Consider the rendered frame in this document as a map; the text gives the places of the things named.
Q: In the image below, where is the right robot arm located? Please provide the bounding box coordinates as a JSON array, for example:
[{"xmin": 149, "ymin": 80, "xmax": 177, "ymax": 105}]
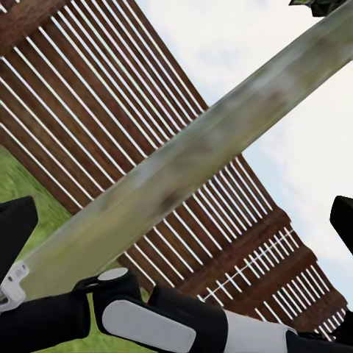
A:
[{"xmin": 0, "ymin": 262, "xmax": 353, "ymax": 353}]

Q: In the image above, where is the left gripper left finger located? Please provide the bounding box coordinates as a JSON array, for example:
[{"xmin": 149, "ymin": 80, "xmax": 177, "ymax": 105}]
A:
[{"xmin": 0, "ymin": 196, "xmax": 38, "ymax": 284}]

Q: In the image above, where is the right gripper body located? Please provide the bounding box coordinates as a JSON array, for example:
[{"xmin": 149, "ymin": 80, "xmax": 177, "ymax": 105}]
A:
[{"xmin": 0, "ymin": 296, "xmax": 55, "ymax": 353}]

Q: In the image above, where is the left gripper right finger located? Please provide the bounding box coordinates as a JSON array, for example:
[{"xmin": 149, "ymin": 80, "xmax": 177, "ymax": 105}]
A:
[{"xmin": 329, "ymin": 196, "xmax": 353, "ymax": 254}]

